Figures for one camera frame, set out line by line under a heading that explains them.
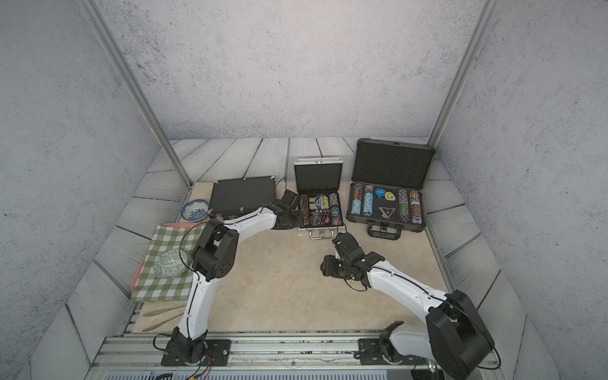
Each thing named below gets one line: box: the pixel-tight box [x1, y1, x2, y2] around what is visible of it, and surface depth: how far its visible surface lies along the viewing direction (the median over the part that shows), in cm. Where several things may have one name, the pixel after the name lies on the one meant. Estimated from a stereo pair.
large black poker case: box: [345, 137, 437, 241], surface depth 108 cm
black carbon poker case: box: [209, 175, 277, 222], surface depth 113 cm
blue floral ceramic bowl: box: [180, 198, 209, 222], surface depth 110 cm
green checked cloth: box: [130, 224, 206, 302], surface depth 91 cm
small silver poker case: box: [294, 156, 346, 240], surface depth 106 cm
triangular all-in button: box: [378, 206, 396, 220], surface depth 106 cm
